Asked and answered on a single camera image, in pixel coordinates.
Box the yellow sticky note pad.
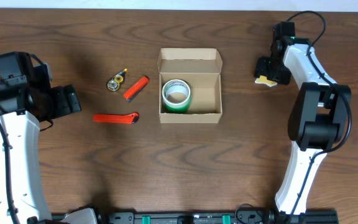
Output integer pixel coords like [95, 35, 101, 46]
[255, 75, 278, 88]

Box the black yellow correction tape dispenser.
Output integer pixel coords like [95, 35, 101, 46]
[106, 68, 127, 92]

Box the white tape roll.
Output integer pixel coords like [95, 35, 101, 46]
[162, 79, 191, 97]

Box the green tape roll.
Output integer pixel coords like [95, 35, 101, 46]
[162, 92, 192, 113]

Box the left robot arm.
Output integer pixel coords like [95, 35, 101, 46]
[0, 52, 98, 223]

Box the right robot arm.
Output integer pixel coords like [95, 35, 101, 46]
[254, 21, 352, 216]

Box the long red utility knife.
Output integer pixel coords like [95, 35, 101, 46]
[93, 112, 139, 124]

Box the open cardboard box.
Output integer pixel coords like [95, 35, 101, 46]
[157, 48, 223, 124]

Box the right black cable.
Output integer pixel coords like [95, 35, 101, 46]
[286, 11, 353, 224]

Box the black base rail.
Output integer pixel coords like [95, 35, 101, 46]
[50, 208, 339, 224]

